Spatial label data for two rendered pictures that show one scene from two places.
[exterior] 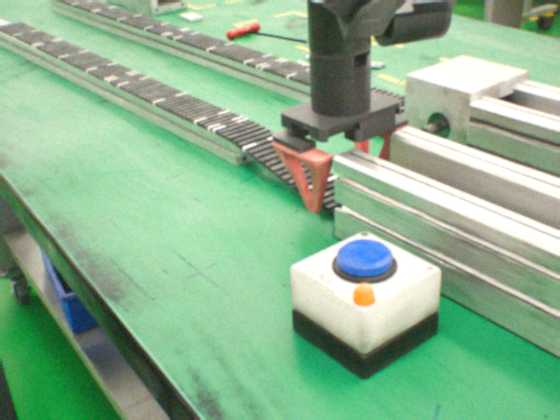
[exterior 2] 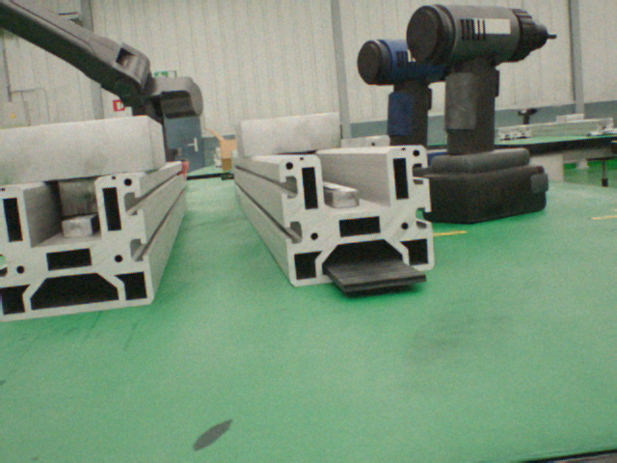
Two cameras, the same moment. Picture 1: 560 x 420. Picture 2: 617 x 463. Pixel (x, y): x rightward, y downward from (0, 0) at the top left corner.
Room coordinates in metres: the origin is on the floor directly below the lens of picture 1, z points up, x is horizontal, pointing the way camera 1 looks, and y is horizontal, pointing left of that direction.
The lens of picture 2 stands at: (-0.31, -0.93, 0.87)
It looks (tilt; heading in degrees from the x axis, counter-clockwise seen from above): 8 degrees down; 29
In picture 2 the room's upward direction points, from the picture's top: 5 degrees counter-clockwise
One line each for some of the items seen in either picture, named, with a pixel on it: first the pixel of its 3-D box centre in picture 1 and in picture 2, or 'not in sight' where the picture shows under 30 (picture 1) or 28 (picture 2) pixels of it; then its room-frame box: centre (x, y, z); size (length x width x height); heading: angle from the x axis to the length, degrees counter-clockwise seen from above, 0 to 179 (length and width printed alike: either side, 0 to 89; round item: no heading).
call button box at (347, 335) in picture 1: (372, 294); not in sight; (0.46, -0.07, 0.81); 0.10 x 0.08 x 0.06; 127
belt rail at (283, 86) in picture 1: (172, 41); not in sight; (1.28, 0.17, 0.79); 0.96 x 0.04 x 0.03; 37
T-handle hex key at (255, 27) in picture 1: (272, 36); not in sight; (1.30, -0.01, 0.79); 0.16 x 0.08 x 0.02; 48
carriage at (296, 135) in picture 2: not in sight; (284, 147); (0.42, -0.48, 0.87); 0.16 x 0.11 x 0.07; 37
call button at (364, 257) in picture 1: (364, 261); not in sight; (0.45, -0.06, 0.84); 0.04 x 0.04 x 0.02
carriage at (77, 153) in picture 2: not in sight; (93, 167); (0.11, -0.48, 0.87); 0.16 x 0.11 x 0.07; 37
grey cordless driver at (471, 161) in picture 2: not in sight; (497, 111); (0.44, -0.74, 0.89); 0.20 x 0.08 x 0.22; 150
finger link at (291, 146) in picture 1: (322, 164); not in sight; (0.64, -0.04, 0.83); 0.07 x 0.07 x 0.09; 37
